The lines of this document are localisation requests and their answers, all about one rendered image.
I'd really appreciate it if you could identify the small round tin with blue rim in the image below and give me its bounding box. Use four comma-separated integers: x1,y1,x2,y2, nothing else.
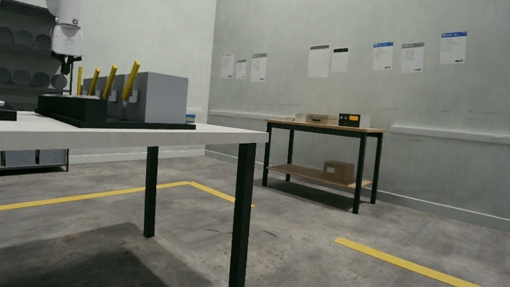
186,114,195,124

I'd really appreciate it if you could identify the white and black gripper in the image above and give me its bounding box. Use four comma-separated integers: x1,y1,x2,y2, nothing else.
50,25,83,75

